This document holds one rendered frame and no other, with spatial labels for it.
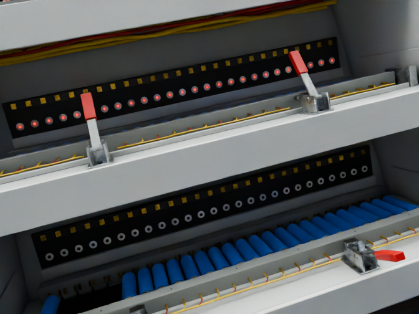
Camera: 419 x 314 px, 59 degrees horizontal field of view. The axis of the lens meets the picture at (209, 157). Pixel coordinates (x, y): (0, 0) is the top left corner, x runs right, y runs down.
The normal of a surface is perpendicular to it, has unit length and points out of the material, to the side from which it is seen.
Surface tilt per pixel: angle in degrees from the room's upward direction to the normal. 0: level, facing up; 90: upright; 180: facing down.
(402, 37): 90
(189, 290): 106
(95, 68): 90
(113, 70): 90
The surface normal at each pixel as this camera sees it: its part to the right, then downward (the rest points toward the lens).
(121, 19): 0.22, 0.15
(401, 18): -0.95, 0.24
